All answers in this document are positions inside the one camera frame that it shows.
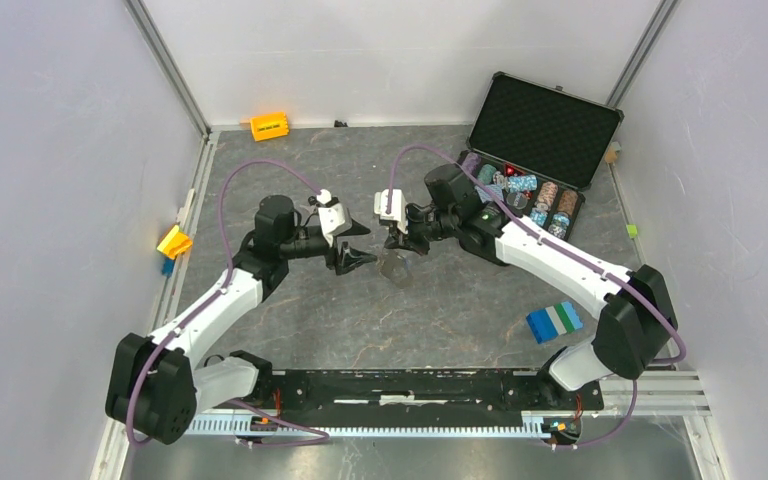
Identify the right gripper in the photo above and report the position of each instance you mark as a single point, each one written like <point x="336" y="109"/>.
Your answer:
<point x="411" y="243"/>

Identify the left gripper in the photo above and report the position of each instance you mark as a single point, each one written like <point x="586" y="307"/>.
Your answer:
<point x="349" y="258"/>

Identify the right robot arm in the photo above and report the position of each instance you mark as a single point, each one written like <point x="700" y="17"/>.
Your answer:
<point x="632" y="308"/>

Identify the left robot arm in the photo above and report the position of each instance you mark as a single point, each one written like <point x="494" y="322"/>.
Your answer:
<point x="157" y="386"/>

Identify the orange toy block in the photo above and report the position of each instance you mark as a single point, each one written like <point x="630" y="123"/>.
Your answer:
<point x="269" y="126"/>

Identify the black poker chip case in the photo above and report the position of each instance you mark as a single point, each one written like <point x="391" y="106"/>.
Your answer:
<point x="539" y="149"/>

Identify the blue green brick stack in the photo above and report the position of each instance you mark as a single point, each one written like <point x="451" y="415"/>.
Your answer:
<point x="551" y="322"/>

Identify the yellow orange block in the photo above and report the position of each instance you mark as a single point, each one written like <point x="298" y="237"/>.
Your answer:
<point x="174" y="243"/>

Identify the small blue block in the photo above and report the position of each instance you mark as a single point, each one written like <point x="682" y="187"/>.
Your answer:
<point x="168" y="266"/>

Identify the tan cube by case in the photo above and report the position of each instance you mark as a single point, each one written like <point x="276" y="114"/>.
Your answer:
<point x="613" y="152"/>

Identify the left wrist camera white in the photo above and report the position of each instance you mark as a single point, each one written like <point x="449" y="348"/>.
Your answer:
<point x="334" y="217"/>

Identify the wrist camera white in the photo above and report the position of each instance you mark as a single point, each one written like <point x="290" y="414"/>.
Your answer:
<point x="390" y="209"/>
<point x="334" y="217"/>

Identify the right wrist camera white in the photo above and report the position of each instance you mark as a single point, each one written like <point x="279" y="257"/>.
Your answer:
<point x="390" y="209"/>

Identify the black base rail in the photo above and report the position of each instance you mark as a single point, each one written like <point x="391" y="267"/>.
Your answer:
<point x="482" y="397"/>

